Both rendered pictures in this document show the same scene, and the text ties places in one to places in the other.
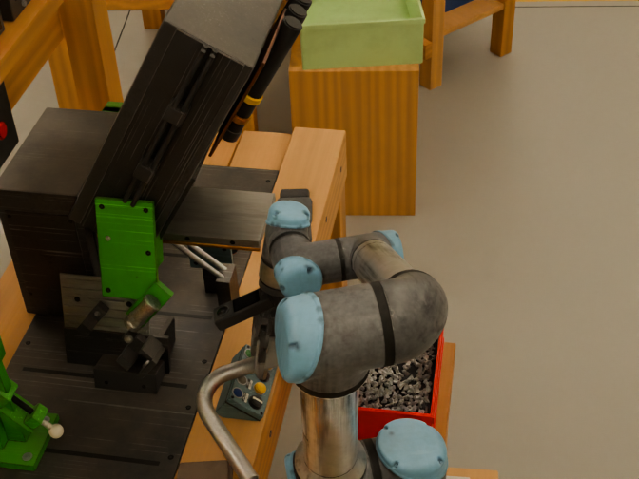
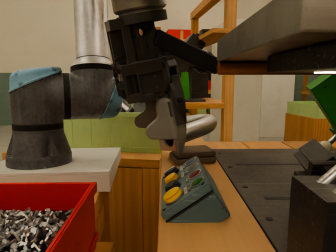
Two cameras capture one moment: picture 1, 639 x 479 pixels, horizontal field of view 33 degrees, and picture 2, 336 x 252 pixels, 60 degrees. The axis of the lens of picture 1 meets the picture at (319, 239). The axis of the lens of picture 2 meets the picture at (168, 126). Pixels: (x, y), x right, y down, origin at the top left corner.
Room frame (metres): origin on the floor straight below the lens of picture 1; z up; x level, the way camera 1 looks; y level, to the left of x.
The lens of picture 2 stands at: (1.89, 0.02, 1.10)
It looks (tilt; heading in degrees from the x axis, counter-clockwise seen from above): 9 degrees down; 168
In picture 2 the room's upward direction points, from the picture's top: straight up
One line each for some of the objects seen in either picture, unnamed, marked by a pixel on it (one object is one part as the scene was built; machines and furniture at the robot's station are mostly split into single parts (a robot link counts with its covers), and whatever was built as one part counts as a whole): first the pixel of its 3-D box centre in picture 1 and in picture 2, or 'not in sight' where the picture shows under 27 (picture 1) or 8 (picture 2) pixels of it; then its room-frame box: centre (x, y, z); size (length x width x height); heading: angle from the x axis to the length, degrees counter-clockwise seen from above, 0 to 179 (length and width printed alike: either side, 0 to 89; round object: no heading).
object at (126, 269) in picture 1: (132, 239); not in sight; (1.62, 0.36, 1.17); 0.13 x 0.12 x 0.20; 168
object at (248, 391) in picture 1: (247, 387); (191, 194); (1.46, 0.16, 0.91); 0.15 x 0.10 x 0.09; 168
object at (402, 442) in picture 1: (407, 465); (40, 94); (1.13, -0.13, 1.06); 0.13 x 0.12 x 0.14; 100
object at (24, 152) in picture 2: not in sight; (39, 142); (1.14, -0.14, 0.94); 0.15 x 0.15 x 0.10
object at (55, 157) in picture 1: (75, 213); not in sight; (1.84, 0.52, 1.07); 0.30 x 0.18 x 0.34; 168
